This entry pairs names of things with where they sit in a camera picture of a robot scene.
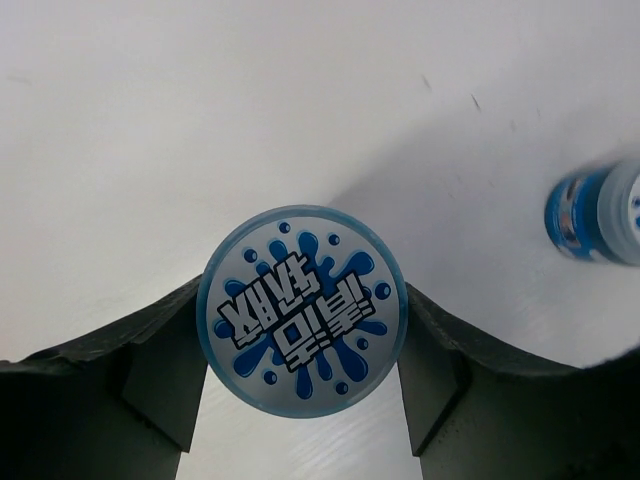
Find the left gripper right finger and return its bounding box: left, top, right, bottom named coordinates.
left=398, top=288, right=639, bottom=479

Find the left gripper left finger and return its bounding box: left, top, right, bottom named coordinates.
left=1, top=278, right=207, bottom=479

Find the blue round tub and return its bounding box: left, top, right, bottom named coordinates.
left=544, top=158, right=639, bottom=267
left=196, top=205, right=408, bottom=418

